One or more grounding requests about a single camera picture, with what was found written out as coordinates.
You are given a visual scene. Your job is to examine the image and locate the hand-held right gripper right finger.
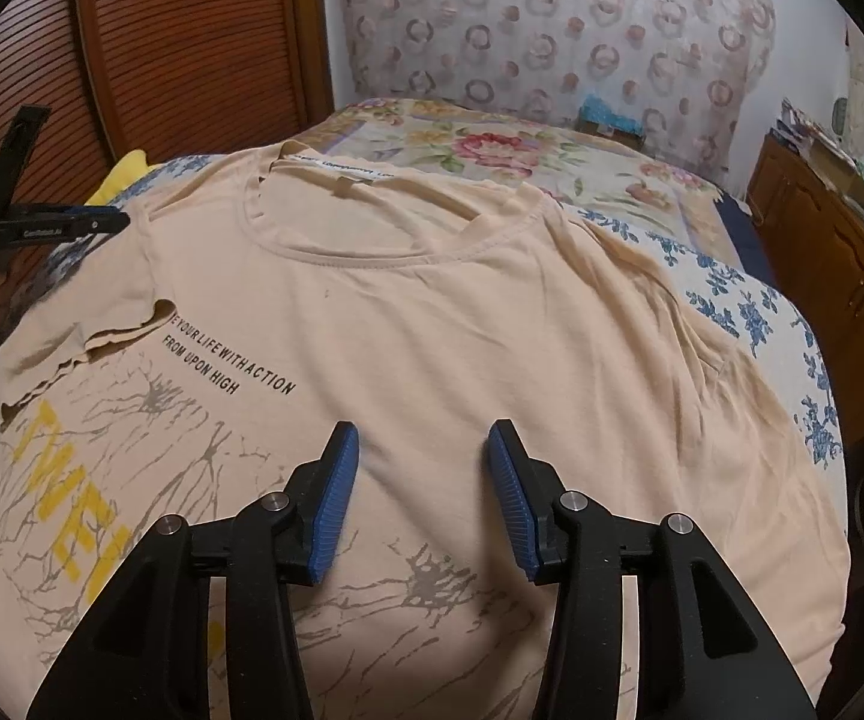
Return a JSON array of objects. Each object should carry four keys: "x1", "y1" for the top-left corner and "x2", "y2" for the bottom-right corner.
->
[{"x1": 486, "y1": 418, "x2": 815, "y2": 720}]

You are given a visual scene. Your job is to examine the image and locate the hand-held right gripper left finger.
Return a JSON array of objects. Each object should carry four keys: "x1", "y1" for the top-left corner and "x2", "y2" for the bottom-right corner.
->
[{"x1": 27, "y1": 421, "x2": 362, "y2": 720}]

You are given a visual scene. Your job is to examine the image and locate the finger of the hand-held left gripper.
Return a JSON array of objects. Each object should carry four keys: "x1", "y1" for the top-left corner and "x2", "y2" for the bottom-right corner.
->
[
  {"x1": 0, "y1": 105, "x2": 53, "y2": 224},
  {"x1": 0, "y1": 205, "x2": 133, "y2": 247}
]

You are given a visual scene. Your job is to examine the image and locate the beige printed t-shirt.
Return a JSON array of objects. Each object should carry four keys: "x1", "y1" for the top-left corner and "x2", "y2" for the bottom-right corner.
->
[{"x1": 0, "y1": 141, "x2": 853, "y2": 720}]

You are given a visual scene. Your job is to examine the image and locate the person's left hand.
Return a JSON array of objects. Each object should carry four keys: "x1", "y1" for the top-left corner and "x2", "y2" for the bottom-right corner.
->
[{"x1": 0, "y1": 241, "x2": 26, "y2": 335}]

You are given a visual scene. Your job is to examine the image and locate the yellow plush toy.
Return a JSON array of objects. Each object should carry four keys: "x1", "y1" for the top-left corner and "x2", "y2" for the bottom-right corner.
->
[{"x1": 87, "y1": 150, "x2": 150, "y2": 208}]

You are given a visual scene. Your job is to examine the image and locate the wooden louvered wardrobe door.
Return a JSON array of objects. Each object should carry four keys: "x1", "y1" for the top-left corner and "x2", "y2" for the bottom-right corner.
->
[{"x1": 0, "y1": 0, "x2": 337, "y2": 220}]

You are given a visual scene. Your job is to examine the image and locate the blue floral blanket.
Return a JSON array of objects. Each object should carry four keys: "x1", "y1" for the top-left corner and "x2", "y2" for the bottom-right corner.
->
[{"x1": 27, "y1": 154, "x2": 853, "y2": 481}]

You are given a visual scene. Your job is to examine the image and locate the pink floral bedsheet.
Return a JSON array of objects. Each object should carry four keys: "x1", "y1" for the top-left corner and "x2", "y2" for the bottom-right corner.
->
[{"x1": 327, "y1": 96, "x2": 757, "y2": 271}]

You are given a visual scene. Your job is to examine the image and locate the wooden cabinet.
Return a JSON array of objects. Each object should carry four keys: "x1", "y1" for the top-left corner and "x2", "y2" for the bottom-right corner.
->
[{"x1": 745, "y1": 131, "x2": 864, "y2": 445}]

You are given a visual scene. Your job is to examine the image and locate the circle patterned lace curtain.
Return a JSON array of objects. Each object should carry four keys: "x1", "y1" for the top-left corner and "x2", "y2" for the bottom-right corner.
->
[{"x1": 333, "y1": 0, "x2": 779, "y2": 190}]

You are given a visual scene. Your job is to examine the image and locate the cabinet top clutter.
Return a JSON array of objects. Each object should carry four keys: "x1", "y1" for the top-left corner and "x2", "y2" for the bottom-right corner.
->
[{"x1": 768, "y1": 96, "x2": 864, "y2": 250}]

